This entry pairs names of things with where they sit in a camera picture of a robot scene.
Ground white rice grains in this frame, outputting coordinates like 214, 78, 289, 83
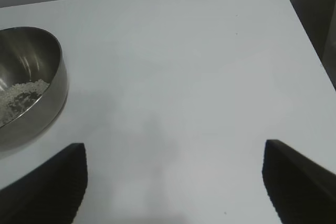
0, 79, 50, 127

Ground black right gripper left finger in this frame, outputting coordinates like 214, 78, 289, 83
0, 142, 89, 224

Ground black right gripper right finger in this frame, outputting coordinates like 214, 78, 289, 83
261, 139, 336, 224

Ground stainless steel mixing bowl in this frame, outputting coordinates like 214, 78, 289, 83
0, 26, 68, 150

